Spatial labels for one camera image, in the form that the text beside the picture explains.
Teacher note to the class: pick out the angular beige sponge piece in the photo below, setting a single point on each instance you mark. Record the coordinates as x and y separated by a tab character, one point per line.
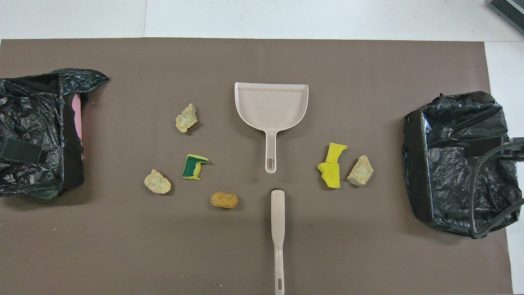
360	171

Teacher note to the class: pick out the round beige sponge piece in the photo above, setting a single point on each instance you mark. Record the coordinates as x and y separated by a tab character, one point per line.
157	182

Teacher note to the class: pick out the bright yellow sponge piece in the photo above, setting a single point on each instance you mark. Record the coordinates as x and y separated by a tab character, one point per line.
330	174

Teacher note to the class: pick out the ridged beige orange sponge piece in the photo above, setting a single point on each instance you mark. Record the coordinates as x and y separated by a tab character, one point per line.
186	119

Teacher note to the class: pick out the green yellow sponge piece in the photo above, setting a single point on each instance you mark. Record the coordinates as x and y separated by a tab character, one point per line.
190	168

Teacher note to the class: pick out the golden brown sponge piece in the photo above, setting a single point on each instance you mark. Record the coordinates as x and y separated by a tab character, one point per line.
224	200

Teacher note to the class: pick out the beige hand brush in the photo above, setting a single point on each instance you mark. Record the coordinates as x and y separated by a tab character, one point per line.
278	213

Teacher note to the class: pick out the beige plastic dustpan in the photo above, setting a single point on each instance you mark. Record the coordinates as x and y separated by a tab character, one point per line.
270	106

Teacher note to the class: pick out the black trash bag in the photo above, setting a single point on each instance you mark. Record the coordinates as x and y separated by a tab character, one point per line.
28	114

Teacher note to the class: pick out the black bag lined bin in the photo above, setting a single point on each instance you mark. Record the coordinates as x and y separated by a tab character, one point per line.
450	172

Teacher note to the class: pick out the pink bin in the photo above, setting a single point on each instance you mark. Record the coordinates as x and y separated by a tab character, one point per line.
76	116

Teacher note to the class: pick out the dark grey ribbed device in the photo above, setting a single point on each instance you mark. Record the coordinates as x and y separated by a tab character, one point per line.
509	10

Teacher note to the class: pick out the brown table mat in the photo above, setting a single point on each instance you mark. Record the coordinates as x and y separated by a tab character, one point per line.
262	61

